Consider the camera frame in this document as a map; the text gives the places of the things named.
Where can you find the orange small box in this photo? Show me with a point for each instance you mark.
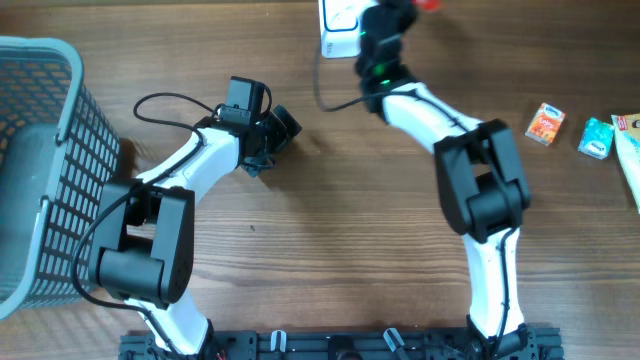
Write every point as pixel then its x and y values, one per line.
pixel 545 124

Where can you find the white barcode scanner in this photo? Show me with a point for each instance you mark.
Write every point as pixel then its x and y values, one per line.
pixel 340 27

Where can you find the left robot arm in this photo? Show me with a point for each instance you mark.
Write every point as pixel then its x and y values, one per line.
pixel 143 240

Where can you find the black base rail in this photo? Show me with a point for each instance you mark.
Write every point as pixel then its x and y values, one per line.
pixel 532 342

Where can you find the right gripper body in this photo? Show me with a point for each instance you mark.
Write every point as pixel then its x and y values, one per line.
pixel 401 19

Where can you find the green tissue pack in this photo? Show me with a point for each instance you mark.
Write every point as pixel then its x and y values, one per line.
pixel 596 139

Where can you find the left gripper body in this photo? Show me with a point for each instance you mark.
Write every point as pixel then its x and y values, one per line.
pixel 272 136

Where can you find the red snack bag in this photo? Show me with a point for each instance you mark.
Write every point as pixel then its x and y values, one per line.
pixel 429 5

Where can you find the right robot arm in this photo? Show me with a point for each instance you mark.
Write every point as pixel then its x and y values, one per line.
pixel 482 188

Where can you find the grey plastic mesh basket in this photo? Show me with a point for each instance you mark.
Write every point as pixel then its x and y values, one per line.
pixel 58 150

